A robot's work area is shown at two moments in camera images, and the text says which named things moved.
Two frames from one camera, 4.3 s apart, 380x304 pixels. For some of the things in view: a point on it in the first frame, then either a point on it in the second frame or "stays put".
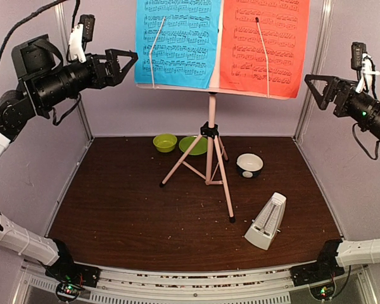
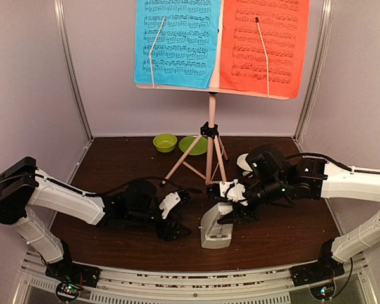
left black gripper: [113, 76] → [170, 236]
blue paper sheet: [185, 52] stays put
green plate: [200, 147] stays put
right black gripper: [345, 88] → [239, 215]
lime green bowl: [165, 142] stays put
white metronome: [266, 225] → [215, 235]
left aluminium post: [59, 5] stays put
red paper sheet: [284, 26] stays put
